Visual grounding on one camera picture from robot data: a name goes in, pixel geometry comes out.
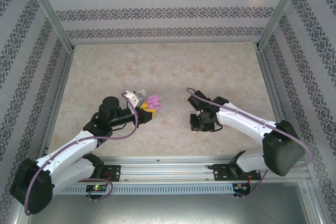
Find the pink earbud charging case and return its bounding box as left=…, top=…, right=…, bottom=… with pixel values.
left=145, top=94, right=163, bottom=111

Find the aluminium side rail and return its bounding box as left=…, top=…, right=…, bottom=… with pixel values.
left=39, top=49, right=77, bottom=158
left=256, top=48, right=310, bottom=141

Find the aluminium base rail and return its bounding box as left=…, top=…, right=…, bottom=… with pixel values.
left=101, top=157, right=238, bottom=183

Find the slotted grey cable duct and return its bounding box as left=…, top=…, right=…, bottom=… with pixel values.
left=56, top=183, right=235, bottom=195

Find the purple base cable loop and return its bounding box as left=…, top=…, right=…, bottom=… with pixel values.
left=88, top=178, right=114, bottom=201
left=245, top=171, right=267, bottom=199

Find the aluminium frame post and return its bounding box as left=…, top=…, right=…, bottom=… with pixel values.
left=256, top=0, right=308, bottom=51
left=25, top=0, right=76, bottom=51

